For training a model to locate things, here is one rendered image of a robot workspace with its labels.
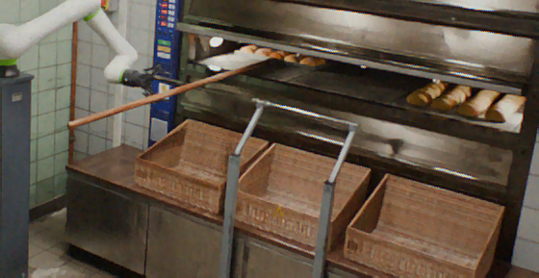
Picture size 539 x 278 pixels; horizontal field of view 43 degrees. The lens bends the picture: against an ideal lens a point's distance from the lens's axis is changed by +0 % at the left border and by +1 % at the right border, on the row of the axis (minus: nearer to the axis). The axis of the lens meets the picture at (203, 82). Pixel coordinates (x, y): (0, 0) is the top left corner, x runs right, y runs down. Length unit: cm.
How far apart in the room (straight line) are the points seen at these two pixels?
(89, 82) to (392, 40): 203
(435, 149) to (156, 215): 145
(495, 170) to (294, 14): 123
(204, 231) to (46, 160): 148
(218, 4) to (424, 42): 116
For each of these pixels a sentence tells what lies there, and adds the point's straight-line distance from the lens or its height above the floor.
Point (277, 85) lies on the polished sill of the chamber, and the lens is 371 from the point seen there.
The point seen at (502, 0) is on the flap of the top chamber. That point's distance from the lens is 329.
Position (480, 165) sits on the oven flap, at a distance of 344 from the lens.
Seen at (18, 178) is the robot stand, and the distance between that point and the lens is 360.
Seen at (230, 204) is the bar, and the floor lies 71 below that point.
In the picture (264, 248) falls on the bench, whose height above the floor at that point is 51.
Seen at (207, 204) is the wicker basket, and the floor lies 61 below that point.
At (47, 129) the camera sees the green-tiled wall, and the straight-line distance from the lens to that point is 455.
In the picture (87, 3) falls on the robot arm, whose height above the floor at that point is 159.
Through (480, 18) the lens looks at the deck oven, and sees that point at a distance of 332.
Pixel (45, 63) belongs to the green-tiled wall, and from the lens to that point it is 441.
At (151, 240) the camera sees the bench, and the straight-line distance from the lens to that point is 375.
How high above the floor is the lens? 205
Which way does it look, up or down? 14 degrees down
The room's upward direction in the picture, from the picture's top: 4 degrees clockwise
